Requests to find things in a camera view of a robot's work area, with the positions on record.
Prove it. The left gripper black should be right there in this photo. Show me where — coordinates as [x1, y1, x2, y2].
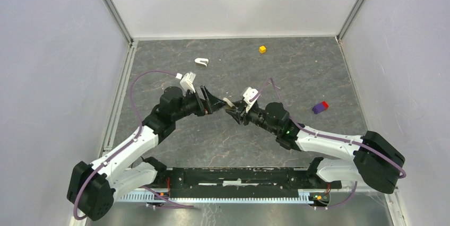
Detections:
[172, 85, 227, 121]

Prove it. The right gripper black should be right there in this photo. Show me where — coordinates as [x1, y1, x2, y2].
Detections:
[226, 99, 279, 135]

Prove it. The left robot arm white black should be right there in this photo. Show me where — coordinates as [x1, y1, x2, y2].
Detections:
[67, 86, 227, 221]

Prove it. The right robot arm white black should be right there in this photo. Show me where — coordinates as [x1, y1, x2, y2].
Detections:
[226, 101, 406, 194]

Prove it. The yellow cube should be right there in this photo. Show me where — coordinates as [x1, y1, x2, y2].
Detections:
[259, 46, 267, 54]

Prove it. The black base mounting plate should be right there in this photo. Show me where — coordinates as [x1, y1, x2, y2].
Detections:
[150, 167, 342, 198]

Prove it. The purple red block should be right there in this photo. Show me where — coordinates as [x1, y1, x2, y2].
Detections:
[312, 101, 329, 114]

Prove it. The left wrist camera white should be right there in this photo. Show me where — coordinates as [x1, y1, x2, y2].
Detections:
[176, 72, 196, 93]

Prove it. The aluminium rail frame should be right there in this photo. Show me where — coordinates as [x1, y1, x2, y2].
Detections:
[81, 167, 400, 204]

